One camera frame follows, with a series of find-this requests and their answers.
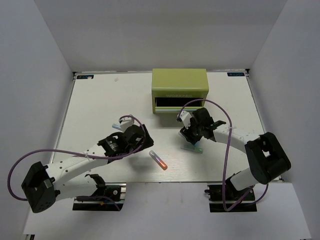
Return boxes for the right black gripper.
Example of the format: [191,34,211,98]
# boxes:
[180,116,204,145]

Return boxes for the green highlighter pen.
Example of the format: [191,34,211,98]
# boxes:
[180,144,203,154]

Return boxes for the orange highlighter pen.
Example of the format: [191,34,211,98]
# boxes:
[149,150,168,171]

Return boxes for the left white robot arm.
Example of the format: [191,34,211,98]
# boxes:
[21,125,154,213]

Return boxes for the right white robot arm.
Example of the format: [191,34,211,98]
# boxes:
[177,107,292,201]

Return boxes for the green metal drawer cabinet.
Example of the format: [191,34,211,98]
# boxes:
[151,68,209,105]

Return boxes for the right blue label sticker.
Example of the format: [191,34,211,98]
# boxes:
[227,72,245,77]

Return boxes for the blue label sticker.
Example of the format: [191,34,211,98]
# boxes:
[227,72,245,77]
[76,74,94,80]

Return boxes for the left blue label sticker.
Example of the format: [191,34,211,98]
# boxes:
[76,74,94,80]

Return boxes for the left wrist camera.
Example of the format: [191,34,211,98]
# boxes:
[112,117,135,132]

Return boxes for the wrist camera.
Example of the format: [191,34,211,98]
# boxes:
[112,117,135,132]
[177,110,192,129]

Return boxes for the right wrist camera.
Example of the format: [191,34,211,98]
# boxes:
[177,110,192,129]

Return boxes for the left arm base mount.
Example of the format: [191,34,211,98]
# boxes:
[72,183,127,212]

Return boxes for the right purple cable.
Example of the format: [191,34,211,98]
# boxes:
[177,99,268,213]

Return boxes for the purple cable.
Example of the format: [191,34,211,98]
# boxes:
[177,99,268,213]
[7,114,147,211]

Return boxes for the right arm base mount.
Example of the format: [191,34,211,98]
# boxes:
[204,184,257,213]

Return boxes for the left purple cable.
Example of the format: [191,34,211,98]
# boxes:
[7,114,147,211]

